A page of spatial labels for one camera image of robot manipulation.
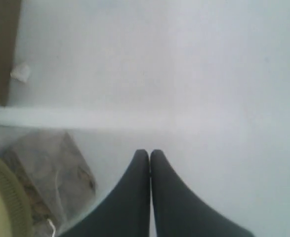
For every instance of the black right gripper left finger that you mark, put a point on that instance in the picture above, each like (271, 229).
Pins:
(125, 212)

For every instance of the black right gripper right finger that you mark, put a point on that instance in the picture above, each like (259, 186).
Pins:
(179, 212)

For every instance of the clear jar with gold lid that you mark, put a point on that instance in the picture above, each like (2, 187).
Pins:
(54, 174)

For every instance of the small white wad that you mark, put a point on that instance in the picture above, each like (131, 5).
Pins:
(21, 72)

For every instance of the brown paper bag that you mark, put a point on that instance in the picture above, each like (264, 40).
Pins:
(9, 20)

